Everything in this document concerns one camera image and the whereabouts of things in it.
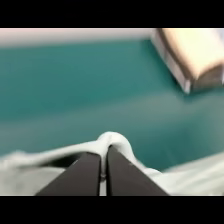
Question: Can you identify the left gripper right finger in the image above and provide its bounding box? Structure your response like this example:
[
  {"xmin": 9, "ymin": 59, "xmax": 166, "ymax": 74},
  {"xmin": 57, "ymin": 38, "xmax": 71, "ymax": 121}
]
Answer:
[{"xmin": 106, "ymin": 145, "xmax": 169, "ymax": 197}]

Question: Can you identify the beige folded garment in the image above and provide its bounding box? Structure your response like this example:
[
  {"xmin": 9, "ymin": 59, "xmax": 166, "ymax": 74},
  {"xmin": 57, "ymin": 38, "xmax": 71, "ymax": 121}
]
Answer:
[{"xmin": 157, "ymin": 28, "xmax": 224, "ymax": 92}]

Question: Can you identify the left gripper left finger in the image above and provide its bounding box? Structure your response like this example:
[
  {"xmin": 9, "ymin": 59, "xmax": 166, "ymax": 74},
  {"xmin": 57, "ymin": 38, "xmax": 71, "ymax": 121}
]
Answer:
[{"xmin": 35, "ymin": 152, "xmax": 102, "ymax": 197}]

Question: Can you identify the white garment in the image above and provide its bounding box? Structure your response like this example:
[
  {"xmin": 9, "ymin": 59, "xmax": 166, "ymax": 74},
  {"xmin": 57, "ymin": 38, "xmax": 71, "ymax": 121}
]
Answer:
[
  {"xmin": 150, "ymin": 29, "xmax": 192, "ymax": 95},
  {"xmin": 0, "ymin": 131, "xmax": 224, "ymax": 197}
]

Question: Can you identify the white folded garment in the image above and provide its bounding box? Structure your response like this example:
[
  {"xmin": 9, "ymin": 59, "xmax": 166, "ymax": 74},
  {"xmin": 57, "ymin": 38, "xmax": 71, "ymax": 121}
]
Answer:
[{"xmin": 150, "ymin": 29, "xmax": 192, "ymax": 95}]

